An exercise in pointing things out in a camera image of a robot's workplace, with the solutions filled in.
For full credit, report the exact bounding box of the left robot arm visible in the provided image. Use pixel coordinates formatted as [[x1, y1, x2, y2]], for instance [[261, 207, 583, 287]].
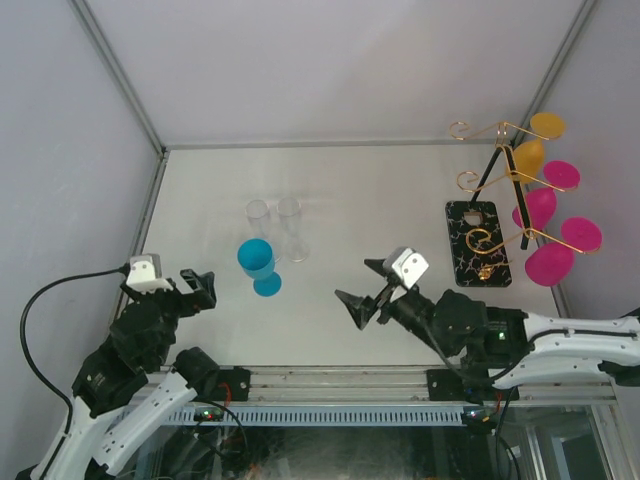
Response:
[[17, 266, 220, 479]]

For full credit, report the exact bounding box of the blue slotted cable duct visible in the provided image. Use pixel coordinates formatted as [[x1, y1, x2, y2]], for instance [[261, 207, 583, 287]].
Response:
[[164, 405, 464, 427]]

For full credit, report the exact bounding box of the pink wine glass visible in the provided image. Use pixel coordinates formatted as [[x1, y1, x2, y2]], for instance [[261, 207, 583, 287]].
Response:
[[524, 217, 603, 287], [525, 160, 581, 230]]

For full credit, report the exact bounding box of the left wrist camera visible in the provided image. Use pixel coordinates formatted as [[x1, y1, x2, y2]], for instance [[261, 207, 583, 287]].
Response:
[[126, 254, 174, 294]]

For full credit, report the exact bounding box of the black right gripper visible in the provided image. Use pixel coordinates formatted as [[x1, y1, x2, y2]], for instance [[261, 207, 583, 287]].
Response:
[[337, 259, 453, 358]]

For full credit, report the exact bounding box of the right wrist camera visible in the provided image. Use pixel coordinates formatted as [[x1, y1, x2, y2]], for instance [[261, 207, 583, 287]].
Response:
[[387, 247, 429, 301]]

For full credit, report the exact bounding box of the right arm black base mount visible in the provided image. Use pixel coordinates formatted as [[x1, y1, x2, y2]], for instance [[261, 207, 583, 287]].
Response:
[[426, 369, 509, 405]]

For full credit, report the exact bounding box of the cyan wine glass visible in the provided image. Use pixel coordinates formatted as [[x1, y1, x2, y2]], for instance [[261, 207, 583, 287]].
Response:
[[237, 238, 282, 297]]

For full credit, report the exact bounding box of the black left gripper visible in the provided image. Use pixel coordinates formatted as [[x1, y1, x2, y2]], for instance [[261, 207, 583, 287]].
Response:
[[123, 267, 216, 365]]

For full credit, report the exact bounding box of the yellow wine glass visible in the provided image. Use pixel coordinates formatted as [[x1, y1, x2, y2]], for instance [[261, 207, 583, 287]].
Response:
[[513, 112, 566, 185]]

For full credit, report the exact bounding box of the gold wire wine glass rack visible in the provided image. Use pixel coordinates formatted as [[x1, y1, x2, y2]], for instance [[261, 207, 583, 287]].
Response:
[[445, 121, 581, 288]]

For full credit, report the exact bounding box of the clear champagne flute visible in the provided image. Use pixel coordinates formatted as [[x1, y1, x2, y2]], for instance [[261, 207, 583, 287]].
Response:
[[277, 197, 310, 262], [245, 200, 282, 262]]

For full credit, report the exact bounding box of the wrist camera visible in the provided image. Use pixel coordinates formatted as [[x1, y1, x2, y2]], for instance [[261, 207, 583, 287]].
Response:
[[126, 254, 174, 294], [387, 247, 429, 301]]

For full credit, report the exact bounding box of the aluminium front frame rail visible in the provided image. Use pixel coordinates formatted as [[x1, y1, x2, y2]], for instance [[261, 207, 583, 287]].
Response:
[[231, 366, 616, 405]]

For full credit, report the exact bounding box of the right camera black cable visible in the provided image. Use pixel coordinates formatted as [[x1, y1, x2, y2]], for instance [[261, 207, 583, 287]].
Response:
[[394, 287, 576, 386]]

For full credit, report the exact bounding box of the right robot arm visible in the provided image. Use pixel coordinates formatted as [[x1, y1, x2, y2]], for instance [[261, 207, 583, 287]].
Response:
[[335, 247, 639, 402]]

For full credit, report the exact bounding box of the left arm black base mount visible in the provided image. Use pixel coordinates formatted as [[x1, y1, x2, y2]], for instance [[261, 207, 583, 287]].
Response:
[[196, 366, 251, 405]]

